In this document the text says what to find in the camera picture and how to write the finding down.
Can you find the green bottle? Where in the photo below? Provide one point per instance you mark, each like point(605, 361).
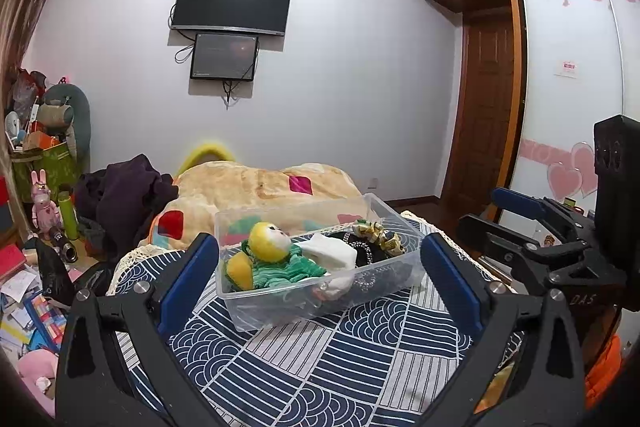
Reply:
point(69, 217)

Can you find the green storage box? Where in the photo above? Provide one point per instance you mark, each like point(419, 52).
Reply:
point(47, 172)

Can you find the yellow-headed doll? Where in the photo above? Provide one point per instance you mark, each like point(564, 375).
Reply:
point(270, 257)

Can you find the yellow curved object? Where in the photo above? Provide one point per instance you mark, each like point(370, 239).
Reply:
point(200, 154)

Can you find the small black monitor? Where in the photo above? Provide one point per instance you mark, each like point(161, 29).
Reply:
point(224, 57)

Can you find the brown wooden door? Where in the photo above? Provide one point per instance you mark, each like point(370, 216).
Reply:
point(487, 117)

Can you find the grey green plush toy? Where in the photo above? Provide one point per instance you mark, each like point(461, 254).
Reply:
point(75, 117)

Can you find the yellow green scrunchie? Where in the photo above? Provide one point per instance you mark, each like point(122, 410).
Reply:
point(382, 239)

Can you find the white sliding wardrobe door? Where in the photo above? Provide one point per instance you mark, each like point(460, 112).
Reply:
point(560, 127)

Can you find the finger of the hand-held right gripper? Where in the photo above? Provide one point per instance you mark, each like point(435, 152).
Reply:
point(500, 243)
point(517, 201)

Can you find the pile of papers and books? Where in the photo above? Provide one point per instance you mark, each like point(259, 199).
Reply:
point(30, 317)

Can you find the orange cloth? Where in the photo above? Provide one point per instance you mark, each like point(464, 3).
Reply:
point(602, 372)

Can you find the clear plastic storage box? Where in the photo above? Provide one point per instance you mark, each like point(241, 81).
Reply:
point(300, 307)

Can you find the large black television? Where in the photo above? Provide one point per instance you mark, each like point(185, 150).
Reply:
point(230, 2)

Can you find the white crochet bedspread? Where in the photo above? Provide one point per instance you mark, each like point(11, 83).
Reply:
point(130, 259)

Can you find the pink rabbit figure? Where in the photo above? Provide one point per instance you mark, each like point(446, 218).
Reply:
point(44, 207)

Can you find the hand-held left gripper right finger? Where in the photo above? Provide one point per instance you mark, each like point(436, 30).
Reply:
point(450, 287)

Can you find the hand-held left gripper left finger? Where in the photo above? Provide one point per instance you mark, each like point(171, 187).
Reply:
point(187, 287)

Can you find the black beaded cloth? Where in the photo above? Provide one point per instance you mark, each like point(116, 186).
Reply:
point(367, 274)

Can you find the white cloth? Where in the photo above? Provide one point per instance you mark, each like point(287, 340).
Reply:
point(327, 252)

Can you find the black camera lens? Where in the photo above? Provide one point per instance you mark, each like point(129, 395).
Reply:
point(62, 244)

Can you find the dark clothes pile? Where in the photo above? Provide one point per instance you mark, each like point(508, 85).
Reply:
point(125, 197)

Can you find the blue white patterned bed cover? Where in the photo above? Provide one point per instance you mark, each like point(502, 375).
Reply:
point(325, 372)

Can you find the small white fan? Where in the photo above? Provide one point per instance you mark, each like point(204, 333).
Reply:
point(15, 127)

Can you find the pink plush toy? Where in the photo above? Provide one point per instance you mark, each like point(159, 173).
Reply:
point(37, 372)

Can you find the beige fleece blanket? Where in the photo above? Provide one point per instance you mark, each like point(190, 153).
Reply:
point(240, 187)

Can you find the black plastic bag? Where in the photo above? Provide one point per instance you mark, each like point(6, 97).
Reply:
point(55, 277)

